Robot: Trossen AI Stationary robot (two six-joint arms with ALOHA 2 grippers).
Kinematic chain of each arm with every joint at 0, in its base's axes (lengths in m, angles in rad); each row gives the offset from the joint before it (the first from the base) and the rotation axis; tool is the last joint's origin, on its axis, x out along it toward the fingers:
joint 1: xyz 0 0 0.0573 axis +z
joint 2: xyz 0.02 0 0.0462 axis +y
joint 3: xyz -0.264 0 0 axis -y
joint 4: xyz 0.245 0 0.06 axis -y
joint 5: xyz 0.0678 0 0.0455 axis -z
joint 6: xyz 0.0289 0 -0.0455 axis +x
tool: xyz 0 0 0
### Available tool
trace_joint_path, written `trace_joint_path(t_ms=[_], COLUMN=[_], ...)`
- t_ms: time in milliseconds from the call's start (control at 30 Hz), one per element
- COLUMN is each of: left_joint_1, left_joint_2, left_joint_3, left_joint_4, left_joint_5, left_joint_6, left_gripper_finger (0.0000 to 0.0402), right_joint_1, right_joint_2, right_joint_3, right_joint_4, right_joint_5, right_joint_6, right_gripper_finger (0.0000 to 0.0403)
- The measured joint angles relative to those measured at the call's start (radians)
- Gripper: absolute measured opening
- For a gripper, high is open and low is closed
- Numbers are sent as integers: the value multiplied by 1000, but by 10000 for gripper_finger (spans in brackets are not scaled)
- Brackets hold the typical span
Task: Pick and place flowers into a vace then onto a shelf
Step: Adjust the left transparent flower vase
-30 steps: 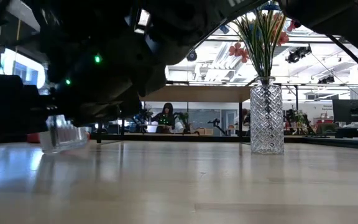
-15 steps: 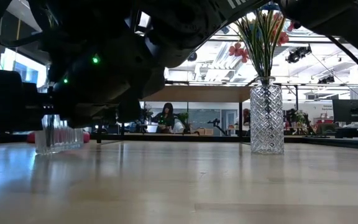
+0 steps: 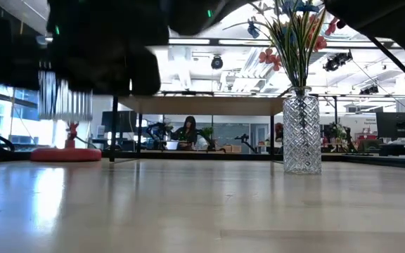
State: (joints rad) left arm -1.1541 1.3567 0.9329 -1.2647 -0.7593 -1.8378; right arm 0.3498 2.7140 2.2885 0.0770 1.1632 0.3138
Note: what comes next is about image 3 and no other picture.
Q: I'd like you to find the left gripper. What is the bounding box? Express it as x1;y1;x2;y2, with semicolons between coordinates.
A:
46;0;226;97

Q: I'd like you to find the ribbed glass vase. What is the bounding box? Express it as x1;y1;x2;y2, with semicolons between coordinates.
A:
39;70;94;122

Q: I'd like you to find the orange artificial flower bunch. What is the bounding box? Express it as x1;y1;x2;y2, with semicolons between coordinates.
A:
257;10;346;89

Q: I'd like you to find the blue artificial flower bunch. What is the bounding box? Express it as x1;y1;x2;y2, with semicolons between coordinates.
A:
223;0;326;89

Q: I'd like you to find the diamond-cut glass vase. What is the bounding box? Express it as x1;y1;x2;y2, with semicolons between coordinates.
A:
282;86;323;176

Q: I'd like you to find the wooden shelf with black legs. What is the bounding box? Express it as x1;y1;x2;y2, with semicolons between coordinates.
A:
110;95;284;162

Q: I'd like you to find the black computer monitor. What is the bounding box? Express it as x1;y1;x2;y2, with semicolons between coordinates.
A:
375;111;405;141
101;110;138;134

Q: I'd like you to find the black beam with light strips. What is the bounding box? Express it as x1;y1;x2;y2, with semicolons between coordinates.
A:
167;37;404;49

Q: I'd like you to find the black ceiling spotlight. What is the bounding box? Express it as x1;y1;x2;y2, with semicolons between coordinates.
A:
210;55;224;70

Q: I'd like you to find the person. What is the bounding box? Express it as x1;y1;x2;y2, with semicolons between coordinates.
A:
172;115;200;151

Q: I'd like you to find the cardboard box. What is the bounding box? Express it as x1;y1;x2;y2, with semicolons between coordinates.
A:
219;143;243;154

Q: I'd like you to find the red desk lamp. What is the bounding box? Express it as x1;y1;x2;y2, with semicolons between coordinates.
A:
30;121;103;163

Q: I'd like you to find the black ceiling fixture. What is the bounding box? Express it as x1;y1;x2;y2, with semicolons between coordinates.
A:
359;85;380;95

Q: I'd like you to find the black rig frame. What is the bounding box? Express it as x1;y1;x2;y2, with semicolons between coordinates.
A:
0;87;405;170

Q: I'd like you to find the black ceiling camera cluster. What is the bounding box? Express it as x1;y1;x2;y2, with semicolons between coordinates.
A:
322;51;354;73

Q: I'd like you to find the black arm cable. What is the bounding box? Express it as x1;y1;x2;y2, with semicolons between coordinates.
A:
366;34;405;97

